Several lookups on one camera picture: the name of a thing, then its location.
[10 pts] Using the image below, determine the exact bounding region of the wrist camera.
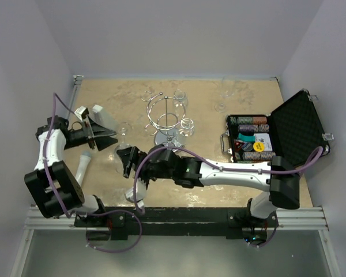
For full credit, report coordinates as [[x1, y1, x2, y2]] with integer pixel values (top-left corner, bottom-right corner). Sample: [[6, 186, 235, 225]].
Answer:
[[125, 181, 147, 203], [74, 106, 89, 122]]

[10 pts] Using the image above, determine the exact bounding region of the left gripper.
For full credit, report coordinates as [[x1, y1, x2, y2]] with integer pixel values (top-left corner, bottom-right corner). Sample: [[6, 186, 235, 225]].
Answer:
[[64, 115, 118, 151]]

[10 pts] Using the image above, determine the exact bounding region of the white handheld device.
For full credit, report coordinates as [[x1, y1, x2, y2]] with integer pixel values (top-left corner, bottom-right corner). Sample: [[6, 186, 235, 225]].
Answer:
[[75, 151, 92, 186]]

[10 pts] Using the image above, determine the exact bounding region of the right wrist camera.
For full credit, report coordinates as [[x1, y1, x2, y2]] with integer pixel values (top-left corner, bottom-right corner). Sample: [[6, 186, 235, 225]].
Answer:
[[125, 181, 147, 203]]

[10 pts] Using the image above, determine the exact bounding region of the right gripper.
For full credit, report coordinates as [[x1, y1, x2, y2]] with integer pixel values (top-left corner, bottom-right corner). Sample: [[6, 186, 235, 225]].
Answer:
[[116, 146, 176, 190]]

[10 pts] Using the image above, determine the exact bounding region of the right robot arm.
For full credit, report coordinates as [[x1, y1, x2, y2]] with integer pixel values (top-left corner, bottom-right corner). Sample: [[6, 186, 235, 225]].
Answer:
[[116, 145, 300, 227]]

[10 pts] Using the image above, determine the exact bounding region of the front right wine glass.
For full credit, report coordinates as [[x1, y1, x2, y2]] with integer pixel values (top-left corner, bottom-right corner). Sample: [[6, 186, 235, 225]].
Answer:
[[179, 118, 195, 137]]

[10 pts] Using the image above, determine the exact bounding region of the back right wine glass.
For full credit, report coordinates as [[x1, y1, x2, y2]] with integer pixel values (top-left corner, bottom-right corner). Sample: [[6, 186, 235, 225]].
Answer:
[[172, 89, 188, 118]]

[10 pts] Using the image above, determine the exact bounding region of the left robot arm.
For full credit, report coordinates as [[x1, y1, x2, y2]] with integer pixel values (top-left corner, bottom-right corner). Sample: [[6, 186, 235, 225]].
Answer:
[[24, 115, 118, 226]]

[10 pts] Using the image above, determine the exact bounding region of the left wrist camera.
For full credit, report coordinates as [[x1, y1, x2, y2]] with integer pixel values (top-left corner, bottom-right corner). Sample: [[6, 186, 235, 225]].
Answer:
[[74, 106, 89, 122]]

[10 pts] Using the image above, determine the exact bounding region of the white charging stand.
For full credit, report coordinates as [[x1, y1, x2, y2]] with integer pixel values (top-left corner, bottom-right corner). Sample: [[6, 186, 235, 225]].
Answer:
[[92, 104, 118, 130]]

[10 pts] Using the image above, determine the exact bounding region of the aluminium rail frame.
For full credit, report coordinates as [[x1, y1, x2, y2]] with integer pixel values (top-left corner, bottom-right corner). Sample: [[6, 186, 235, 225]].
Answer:
[[24, 74, 331, 231]]

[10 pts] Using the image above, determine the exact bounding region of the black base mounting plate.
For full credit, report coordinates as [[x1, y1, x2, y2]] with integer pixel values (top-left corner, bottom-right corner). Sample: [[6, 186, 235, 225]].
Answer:
[[74, 207, 279, 242]]

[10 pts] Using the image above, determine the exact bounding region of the chrome wine glass rack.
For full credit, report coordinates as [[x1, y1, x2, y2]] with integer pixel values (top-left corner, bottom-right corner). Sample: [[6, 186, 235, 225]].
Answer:
[[145, 92, 186, 152]]

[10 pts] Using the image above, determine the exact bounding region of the yellow round dealer button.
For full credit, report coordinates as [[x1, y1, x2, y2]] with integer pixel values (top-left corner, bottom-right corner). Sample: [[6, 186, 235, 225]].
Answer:
[[253, 141, 265, 152]]

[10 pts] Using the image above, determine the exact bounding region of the black poker chip case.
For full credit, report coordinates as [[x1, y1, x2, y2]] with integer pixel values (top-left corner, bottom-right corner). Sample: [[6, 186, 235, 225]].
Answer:
[[225, 89, 333, 167]]

